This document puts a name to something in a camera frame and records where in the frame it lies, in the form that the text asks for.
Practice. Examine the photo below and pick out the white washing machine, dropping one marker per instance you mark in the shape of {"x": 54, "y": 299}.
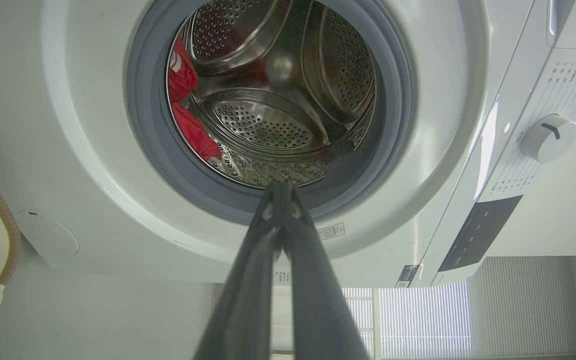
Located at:
{"x": 448, "y": 100}

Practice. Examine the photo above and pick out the black washer display panel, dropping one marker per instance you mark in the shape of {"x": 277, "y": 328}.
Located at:
{"x": 478, "y": 235}

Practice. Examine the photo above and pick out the white warning label sticker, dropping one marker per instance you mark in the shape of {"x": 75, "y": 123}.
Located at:
{"x": 330, "y": 231}

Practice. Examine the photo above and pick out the round white filter cover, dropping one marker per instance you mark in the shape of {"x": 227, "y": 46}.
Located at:
{"x": 48, "y": 235}

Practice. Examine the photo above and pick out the white program dial knob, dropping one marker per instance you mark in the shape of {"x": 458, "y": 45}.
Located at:
{"x": 548, "y": 139}

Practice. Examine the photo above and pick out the grey rubber door gasket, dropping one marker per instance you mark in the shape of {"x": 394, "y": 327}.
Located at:
{"x": 148, "y": 125}

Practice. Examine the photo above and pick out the stainless steel washing machine drum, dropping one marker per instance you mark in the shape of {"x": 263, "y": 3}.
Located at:
{"x": 268, "y": 120}

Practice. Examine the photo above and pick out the white window blinds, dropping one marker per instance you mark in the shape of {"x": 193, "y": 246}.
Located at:
{"x": 418, "y": 320}

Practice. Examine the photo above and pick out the dark QR code sticker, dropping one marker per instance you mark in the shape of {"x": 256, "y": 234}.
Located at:
{"x": 407, "y": 276}

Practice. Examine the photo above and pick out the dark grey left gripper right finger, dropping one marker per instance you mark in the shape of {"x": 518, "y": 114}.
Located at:
{"x": 318, "y": 310}

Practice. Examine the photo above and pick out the red garment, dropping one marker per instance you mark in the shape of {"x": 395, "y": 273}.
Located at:
{"x": 184, "y": 75}

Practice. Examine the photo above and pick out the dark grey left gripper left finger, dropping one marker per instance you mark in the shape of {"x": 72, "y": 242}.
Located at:
{"x": 248, "y": 300}

